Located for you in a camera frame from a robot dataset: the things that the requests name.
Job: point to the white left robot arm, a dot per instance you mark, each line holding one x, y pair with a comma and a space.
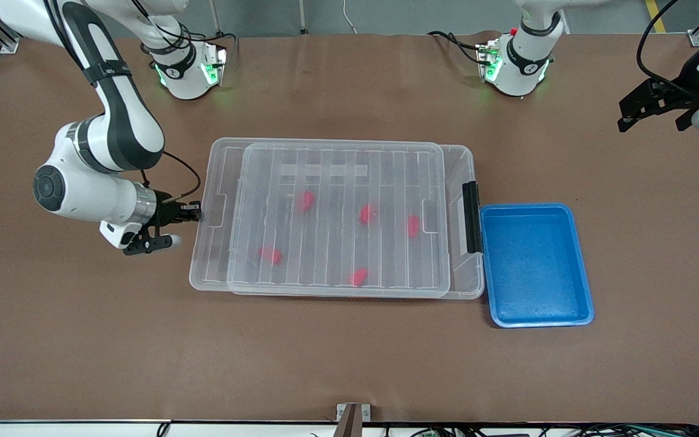
522, 70

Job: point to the metal table edge bracket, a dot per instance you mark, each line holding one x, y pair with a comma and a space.
354, 419

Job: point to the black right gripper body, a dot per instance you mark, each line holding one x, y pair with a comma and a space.
168, 212

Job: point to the blue plastic tray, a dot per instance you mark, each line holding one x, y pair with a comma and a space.
537, 273

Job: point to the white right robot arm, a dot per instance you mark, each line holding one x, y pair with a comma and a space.
125, 121

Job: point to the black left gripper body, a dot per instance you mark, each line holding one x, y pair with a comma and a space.
684, 97

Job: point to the clear plastic storage box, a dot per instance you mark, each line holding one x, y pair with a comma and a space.
462, 279

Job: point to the clear ribbed plastic lid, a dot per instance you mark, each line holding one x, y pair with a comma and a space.
325, 243

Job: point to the black box latch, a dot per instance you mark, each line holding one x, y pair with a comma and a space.
472, 218

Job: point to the red block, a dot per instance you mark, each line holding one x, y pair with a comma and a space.
269, 255
359, 277
307, 201
413, 226
366, 213

